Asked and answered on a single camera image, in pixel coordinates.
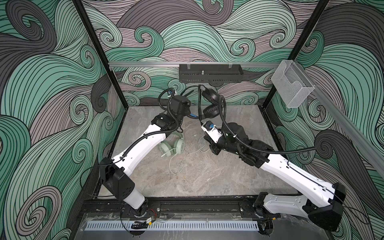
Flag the black headphones with blue band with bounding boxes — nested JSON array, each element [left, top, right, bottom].
[[181, 85, 220, 120]]

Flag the black frame post left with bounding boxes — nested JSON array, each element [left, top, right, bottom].
[[72, 0, 129, 111]]

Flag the clear plastic wall bin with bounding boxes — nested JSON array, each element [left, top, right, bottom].
[[271, 60, 315, 109]]

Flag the black frame post right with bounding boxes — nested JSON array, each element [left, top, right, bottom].
[[260, 0, 329, 112]]

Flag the white slotted cable duct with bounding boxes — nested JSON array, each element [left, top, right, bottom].
[[85, 220, 259, 232]]

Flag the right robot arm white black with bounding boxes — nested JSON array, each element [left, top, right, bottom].
[[202, 96, 346, 232]]

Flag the black perforated wall tray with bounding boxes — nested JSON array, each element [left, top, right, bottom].
[[179, 65, 244, 84]]

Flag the mint green headphones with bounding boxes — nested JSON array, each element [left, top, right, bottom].
[[158, 131, 217, 175]]

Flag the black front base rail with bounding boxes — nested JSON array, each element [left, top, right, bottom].
[[81, 195, 268, 218]]

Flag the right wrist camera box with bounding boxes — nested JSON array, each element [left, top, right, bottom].
[[201, 121, 223, 144]]

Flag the aluminium horizontal rail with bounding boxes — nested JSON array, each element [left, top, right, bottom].
[[108, 61, 280, 69]]

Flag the black frame post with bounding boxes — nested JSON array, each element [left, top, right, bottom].
[[260, 0, 329, 112], [72, 0, 129, 111]]

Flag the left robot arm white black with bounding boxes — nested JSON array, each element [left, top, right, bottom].
[[99, 89, 191, 212]]

